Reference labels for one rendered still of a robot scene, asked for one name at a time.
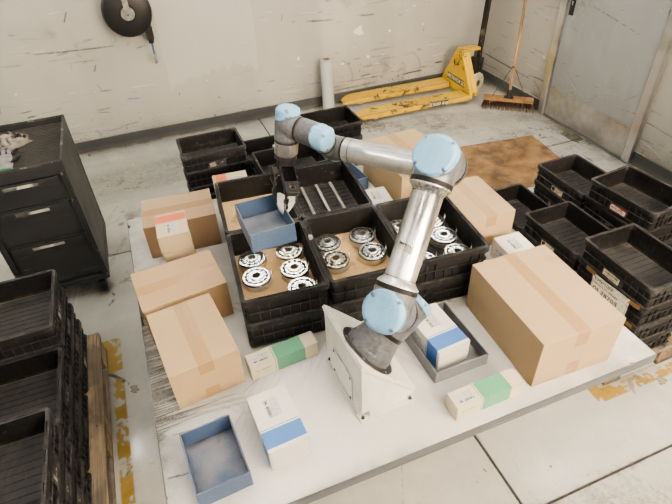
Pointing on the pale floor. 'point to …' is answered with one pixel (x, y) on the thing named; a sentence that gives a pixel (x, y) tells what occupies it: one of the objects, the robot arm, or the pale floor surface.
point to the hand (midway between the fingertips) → (285, 211)
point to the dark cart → (51, 208)
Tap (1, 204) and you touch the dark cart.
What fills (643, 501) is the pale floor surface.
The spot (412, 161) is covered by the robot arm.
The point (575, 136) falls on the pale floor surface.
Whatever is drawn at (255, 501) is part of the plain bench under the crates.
